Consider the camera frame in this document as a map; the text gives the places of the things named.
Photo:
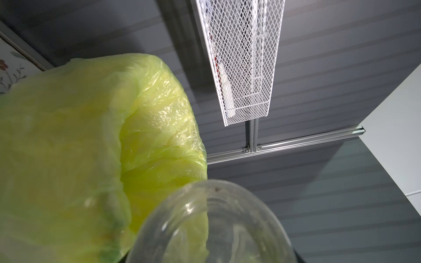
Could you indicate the green plastic bin liner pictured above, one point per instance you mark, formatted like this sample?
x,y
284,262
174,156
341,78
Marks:
x,y
88,151

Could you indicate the floral table mat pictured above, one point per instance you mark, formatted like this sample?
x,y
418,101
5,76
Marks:
x,y
14,67

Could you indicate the white bottle in basket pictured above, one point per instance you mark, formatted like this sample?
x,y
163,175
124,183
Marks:
x,y
226,91

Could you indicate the glass oatmeal jar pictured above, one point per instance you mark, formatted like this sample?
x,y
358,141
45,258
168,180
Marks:
x,y
212,221

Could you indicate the white wire mesh basket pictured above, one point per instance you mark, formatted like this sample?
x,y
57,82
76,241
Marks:
x,y
244,37

